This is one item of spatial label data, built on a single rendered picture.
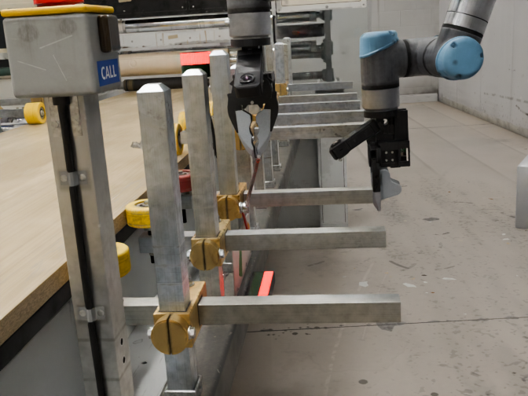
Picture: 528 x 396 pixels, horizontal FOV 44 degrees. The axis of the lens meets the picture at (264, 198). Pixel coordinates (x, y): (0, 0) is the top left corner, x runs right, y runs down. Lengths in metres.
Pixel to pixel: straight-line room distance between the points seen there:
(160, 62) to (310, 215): 1.23
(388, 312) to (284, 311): 0.14
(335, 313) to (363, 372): 1.52
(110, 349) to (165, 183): 0.28
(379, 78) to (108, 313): 0.85
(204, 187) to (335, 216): 2.69
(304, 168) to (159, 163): 3.00
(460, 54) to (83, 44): 0.79
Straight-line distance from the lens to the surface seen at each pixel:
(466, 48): 1.21
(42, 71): 0.56
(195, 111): 1.06
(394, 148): 1.33
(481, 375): 2.44
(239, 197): 1.33
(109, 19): 0.56
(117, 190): 1.33
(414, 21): 10.16
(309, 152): 3.79
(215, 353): 1.07
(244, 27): 1.15
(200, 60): 1.30
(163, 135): 0.82
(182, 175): 1.38
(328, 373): 2.41
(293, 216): 3.88
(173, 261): 0.86
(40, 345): 1.00
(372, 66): 1.31
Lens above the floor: 1.19
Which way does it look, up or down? 14 degrees down
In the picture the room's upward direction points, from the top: 4 degrees counter-clockwise
